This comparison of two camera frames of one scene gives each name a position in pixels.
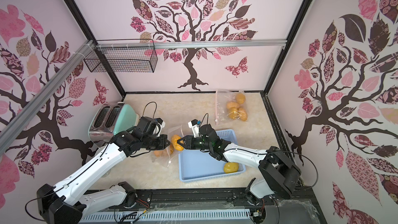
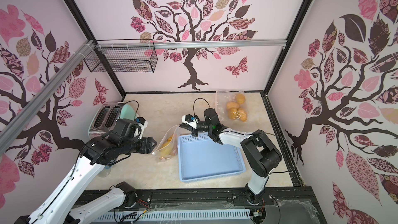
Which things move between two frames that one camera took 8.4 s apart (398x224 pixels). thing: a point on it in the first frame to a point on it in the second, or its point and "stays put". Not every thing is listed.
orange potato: x=240 y=98 stays put
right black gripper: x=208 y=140 to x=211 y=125
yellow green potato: x=231 y=167 to x=167 y=151
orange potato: x=232 y=104 stays put
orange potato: x=243 y=114 stays put
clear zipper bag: x=231 y=107 stays put
